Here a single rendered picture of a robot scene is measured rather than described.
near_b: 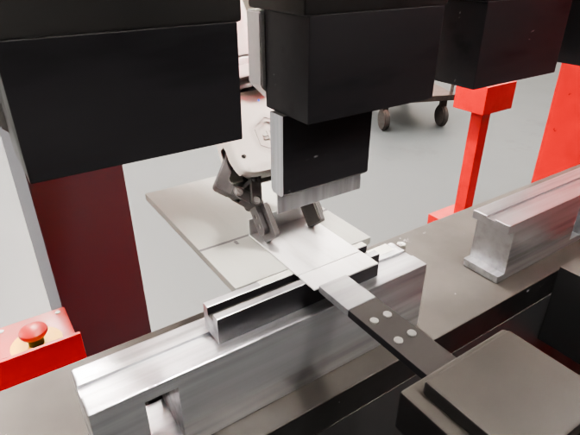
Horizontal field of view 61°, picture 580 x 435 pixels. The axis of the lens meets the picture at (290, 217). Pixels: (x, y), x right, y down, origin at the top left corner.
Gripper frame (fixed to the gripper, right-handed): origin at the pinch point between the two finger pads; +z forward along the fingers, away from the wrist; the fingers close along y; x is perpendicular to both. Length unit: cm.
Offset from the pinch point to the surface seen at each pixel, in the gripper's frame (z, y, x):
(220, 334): 8.9, -13.8, -4.0
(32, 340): 1.6, -28.7, 32.4
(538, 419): 20.2, -3.1, -25.7
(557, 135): -1, 84, 17
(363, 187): -27, 165, 191
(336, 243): 4.8, 3.1, -2.3
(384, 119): -80, 249, 238
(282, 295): 7.8, -6.9, -5.0
